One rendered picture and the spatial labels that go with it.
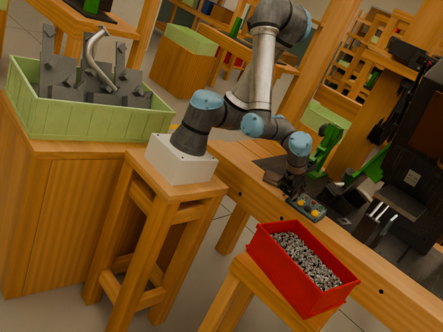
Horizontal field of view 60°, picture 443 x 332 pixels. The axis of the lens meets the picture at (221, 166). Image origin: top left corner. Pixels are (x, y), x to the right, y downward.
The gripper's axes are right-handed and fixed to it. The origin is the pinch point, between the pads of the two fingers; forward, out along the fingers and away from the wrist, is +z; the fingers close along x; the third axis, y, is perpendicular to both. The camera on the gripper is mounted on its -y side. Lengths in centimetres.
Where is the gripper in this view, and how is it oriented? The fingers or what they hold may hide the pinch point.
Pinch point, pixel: (294, 194)
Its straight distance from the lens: 157.0
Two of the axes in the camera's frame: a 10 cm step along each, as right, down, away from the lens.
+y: -7.1, 5.7, -4.0
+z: 0.5, 6.1, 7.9
